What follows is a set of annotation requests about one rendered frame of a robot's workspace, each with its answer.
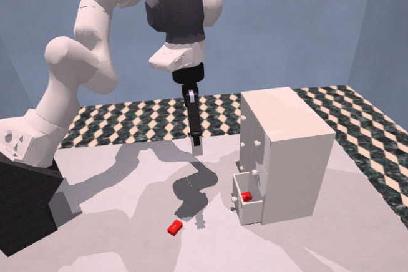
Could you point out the white chest of drawers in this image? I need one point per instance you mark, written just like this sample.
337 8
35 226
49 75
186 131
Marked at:
301 143

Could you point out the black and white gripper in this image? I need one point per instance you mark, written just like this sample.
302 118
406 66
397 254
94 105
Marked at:
190 76

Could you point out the small red block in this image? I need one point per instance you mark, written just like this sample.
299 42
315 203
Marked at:
175 227
246 196

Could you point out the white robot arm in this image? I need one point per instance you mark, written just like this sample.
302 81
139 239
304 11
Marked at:
34 138

